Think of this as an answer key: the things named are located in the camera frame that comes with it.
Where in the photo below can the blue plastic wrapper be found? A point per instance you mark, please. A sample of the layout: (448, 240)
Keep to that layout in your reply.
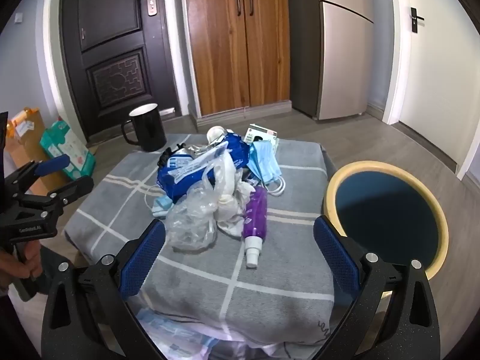
(178, 170)

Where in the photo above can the wooden cabinet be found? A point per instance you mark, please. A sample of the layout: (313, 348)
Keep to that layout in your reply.
(240, 51)

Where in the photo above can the black mug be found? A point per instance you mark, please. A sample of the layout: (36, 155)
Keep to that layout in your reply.
(147, 126)

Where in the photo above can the clear plastic bag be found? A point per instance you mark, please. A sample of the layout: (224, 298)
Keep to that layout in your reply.
(190, 224)

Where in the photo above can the white green medicine box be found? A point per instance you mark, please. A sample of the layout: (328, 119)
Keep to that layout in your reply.
(259, 133)

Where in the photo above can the dark front door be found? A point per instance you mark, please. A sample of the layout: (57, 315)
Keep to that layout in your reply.
(117, 57)

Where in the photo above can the white tissue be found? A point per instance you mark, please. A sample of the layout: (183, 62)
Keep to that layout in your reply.
(233, 196)

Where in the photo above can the light blue face mask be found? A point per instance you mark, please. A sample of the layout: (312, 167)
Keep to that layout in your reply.
(264, 165)

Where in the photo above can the white interior door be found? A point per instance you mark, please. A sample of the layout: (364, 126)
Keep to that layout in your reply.
(442, 96)

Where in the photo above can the brown cardboard box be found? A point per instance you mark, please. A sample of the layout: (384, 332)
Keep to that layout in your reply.
(24, 132)

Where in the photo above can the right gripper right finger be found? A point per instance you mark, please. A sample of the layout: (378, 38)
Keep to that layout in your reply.
(410, 329)

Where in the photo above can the yellow blue trash bin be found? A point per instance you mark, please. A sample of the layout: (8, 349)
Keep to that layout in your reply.
(388, 211)

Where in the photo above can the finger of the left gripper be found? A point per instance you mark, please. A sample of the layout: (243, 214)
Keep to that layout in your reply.
(25, 177)
(60, 197)

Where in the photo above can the grey plaid cloth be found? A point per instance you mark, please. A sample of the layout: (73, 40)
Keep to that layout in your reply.
(283, 306)

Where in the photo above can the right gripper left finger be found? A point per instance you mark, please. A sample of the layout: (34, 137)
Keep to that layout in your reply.
(87, 315)

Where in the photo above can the person's left hand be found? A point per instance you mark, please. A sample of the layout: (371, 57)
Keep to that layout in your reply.
(11, 268)

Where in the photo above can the silver refrigerator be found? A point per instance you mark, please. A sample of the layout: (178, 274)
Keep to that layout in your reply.
(331, 53)

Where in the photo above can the green diaper pack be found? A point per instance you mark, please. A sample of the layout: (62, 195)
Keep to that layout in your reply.
(59, 139)

